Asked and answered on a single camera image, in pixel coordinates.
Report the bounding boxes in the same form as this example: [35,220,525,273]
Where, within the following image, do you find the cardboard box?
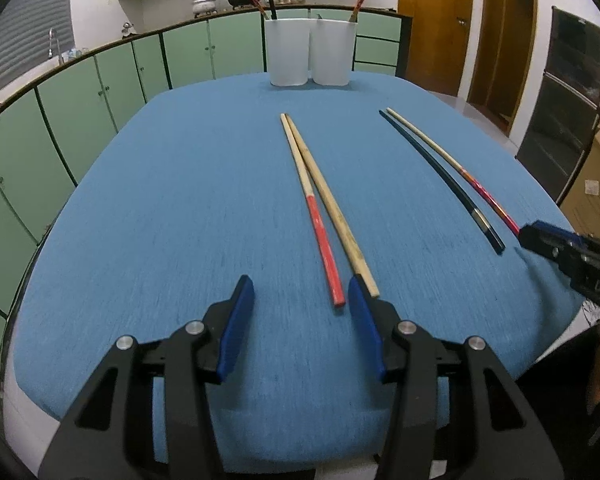
[557,122,600,241]

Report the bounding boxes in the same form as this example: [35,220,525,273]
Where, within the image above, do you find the plain bamboo chopstick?
[286,115,381,298]

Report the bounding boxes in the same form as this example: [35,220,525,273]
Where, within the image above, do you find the grey window blind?
[0,0,73,103]

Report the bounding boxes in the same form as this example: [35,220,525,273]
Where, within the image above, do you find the wooden door frame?
[467,0,538,136]

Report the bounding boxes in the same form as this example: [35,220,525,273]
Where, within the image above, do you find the black glass-front cabinet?
[515,6,600,206]

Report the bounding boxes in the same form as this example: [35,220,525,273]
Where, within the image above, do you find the chrome kitchen faucet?
[47,27,63,63]

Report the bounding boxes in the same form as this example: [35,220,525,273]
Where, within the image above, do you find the blue tablecloth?
[2,71,588,466]

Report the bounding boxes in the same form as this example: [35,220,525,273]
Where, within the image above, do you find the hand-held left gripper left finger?
[42,275,256,480]

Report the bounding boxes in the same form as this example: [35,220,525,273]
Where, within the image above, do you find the green base cabinets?
[0,7,413,396]

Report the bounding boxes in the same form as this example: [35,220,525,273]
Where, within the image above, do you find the closed wooden door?
[397,0,476,97]

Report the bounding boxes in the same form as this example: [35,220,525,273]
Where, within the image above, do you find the white twin utensil holder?
[263,17,357,87]

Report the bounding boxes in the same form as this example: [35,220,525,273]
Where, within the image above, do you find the beige chopstick solid red end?
[280,113,347,308]

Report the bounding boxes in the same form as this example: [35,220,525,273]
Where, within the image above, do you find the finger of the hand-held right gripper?
[534,220,600,251]
[518,221,589,274]

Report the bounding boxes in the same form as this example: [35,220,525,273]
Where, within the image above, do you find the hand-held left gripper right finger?
[347,276,566,480]

